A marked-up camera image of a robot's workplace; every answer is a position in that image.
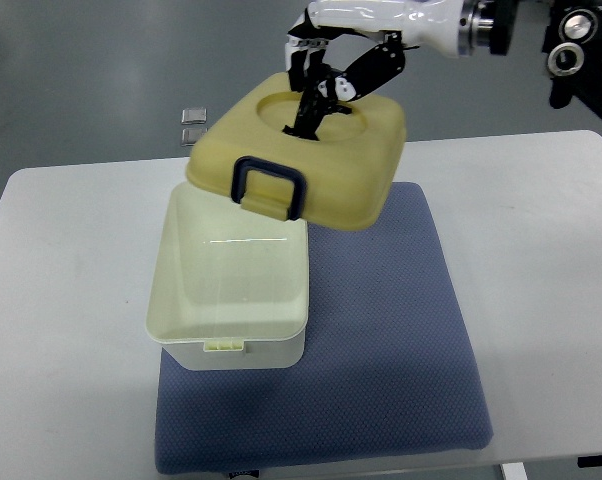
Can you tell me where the blue padded mat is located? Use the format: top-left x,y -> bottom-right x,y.
155,182 -> 493,474

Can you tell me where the yellow storage box lid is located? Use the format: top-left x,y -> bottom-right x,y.
186,73 -> 406,231

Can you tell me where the lower metal floor plate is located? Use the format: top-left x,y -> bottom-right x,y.
180,127 -> 208,147

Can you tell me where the white storage box base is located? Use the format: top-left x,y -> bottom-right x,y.
146,182 -> 309,370

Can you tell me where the upper metal floor plate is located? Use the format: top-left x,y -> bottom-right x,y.
181,107 -> 207,125

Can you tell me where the black table bracket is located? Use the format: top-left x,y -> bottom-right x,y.
577,455 -> 602,469

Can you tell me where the metal floor plate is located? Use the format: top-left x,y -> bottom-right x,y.
181,107 -> 207,125
180,127 -> 208,147

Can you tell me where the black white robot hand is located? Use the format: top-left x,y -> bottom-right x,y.
285,1 -> 464,102

